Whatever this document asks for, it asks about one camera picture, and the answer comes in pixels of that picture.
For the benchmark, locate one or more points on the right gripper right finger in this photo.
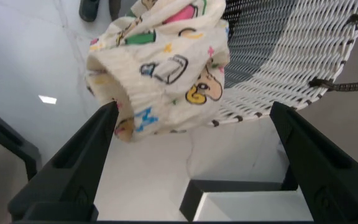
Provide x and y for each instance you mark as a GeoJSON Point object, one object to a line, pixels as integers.
{"type": "Point", "coordinates": [331, 180]}

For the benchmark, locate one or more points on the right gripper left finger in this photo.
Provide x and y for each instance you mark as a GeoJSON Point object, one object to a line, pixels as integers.
{"type": "Point", "coordinates": [73, 174]}

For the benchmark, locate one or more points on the cream printed garment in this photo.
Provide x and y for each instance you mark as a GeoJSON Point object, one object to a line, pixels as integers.
{"type": "Point", "coordinates": [166, 46]}

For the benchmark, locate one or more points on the white laundry basket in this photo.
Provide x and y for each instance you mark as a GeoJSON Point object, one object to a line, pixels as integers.
{"type": "Point", "coordinates": [291, 46]}

